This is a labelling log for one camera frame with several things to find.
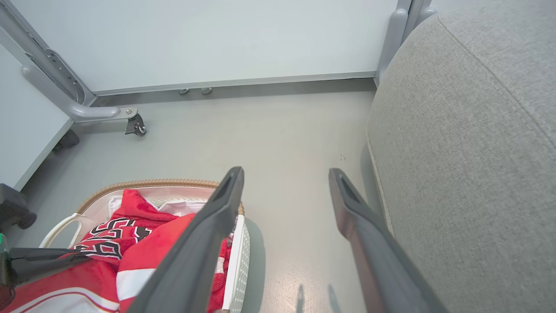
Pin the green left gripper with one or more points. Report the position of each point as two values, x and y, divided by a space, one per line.
3 269

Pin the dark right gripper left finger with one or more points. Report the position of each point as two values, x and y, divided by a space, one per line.
195 261

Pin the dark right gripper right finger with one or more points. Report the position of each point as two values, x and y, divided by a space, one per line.
382 261

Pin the red jersey with black letters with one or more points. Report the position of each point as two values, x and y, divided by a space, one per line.
108 226

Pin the white basket with brown rim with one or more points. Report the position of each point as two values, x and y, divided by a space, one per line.
241 261

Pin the white liner sheet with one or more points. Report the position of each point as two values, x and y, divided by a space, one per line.
182 206

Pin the black caster wheel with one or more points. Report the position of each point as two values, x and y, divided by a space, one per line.
135 125
67 140

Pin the grey fabric sofa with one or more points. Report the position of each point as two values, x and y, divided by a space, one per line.
478 174

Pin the grey curved support leg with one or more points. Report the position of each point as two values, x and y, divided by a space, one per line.
425 15
87 113
391 43

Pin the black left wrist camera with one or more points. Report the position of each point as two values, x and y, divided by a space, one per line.
13 208

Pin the grey partition corner post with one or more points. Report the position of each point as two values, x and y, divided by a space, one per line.
410 17
56 65

